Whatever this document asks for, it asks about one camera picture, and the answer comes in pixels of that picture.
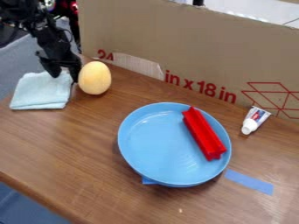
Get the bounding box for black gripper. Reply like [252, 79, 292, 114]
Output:
[35, 50, 82, 82]

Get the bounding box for yellow ball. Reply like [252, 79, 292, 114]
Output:
[79, 61, 112, 95]

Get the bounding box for light blue cloth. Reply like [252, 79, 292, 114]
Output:
[9, 71, 72, 110]

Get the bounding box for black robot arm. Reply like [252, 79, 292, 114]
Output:
[0, 0, 82, 82]

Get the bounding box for blue plate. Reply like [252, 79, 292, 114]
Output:
[118, 102, 232, 187]

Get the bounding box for red plastic block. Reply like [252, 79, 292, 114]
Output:
[182, 107, 227, 161]

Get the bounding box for small toothpaste tube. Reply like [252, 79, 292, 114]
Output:
[240, 106, 271, 135]

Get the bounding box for blue tape strip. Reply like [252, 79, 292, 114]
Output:
[224, 169, 275, 195]

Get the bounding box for cardboard box wall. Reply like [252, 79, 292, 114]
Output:
[78, 0, 299, 123]

